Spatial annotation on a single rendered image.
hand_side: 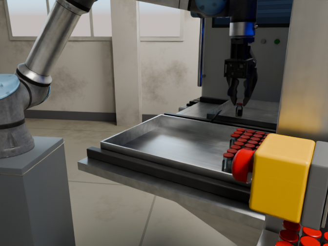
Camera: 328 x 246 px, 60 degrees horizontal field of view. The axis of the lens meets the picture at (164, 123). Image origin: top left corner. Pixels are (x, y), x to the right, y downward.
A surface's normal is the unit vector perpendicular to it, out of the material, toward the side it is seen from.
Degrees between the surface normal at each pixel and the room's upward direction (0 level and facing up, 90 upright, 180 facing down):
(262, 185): 90
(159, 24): 90
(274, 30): 90
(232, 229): 90
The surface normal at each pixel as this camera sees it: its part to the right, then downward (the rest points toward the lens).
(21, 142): 0.81, -0.13
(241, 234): -0.51, 0.26
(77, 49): -0.14, 0.30
